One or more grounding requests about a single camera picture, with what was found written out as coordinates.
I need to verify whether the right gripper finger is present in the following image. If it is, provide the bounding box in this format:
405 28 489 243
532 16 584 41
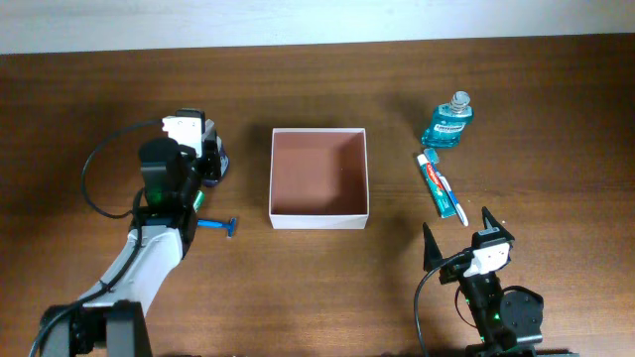
481 206 506 233
423 223 444 272

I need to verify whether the clear spray bottle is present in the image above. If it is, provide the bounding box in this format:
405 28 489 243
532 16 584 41
202 119 229 187

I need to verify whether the blue disposable razor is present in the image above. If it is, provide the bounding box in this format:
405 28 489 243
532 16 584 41
197 218 237 238

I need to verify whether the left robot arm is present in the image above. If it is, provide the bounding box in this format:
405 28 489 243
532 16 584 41
30 138 224 356

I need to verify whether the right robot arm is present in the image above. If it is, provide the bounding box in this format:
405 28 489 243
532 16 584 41
413 207 573 357

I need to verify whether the green soap box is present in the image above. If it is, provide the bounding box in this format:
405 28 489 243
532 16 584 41
192 190 205 212

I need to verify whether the green toothpaste tube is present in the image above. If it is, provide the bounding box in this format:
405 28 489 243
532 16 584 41
417 154 456 218

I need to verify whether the blue white toothbrush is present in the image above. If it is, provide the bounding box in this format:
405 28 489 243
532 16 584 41
424 148 469 227

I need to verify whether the blue mouthwash bottle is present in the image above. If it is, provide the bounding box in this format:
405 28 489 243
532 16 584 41
421 91 474 148

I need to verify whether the white open cardboard box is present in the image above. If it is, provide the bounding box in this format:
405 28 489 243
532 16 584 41
268 128 370 230

